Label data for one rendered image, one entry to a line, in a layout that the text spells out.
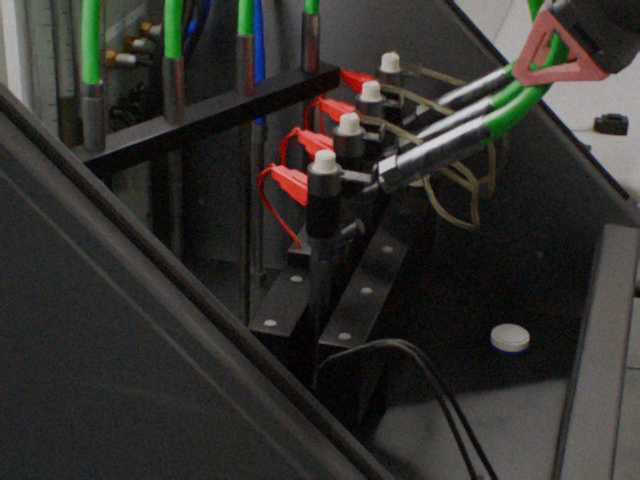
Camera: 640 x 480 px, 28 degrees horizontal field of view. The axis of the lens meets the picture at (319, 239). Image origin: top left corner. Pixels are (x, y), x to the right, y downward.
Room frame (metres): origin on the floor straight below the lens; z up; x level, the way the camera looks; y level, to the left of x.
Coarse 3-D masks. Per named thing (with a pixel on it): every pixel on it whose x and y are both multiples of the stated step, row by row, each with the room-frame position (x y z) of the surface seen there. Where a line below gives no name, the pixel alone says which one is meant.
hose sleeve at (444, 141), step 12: (480, 120) 0.90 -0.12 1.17; (456, 132) 0.91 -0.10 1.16; (468, 132) 0.90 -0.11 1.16; (480, 132) 0.90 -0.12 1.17; (492, 132) 0.90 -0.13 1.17; (432, 144) 0.91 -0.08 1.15; (444, 144) 0.90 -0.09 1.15; (456, 144) 0.90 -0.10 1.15; (468, 144) 0.90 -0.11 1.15; (408, 156) 0.91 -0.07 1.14; (420, 156) 0.91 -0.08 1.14; (432, 156) 0.91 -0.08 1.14; (444, 156) 0.91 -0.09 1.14; (408, 168) 0.91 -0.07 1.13; (420, 168) 0.91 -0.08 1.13
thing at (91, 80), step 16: (96, 0) 0.98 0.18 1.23; (96, 16) 0.98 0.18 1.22; (96, 32) 0.98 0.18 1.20; (96, 48) 0.98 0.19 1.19; (560, 48) 0.89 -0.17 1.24; (96, 64) 0.98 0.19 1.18; (544, 64) 0.89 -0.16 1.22; (560, 64) 0.89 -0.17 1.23; (96, 80) 0.98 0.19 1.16; (528, 96) 0.89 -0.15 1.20; (496, 112) 0.90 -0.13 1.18; (512, 112) 0.89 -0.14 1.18; (496, 128) 0.90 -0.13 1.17
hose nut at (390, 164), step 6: (396, 156) 0.92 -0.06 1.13; (384, 162) 0.92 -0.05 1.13; (390, 162) 0.92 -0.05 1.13; (396, 162) 0.92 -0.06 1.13; (384, 168) 0.92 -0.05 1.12; (390, 168) 0.91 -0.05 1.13; (396, 168) 0.91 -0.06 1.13; (384, 174) 0.91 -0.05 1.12; (390, 174) 0.91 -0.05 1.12; (396, 174) 0.91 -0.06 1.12; (402, 174) 0.91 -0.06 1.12; (390, 180) 0.91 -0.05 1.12; (396, 180) 0.91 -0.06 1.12
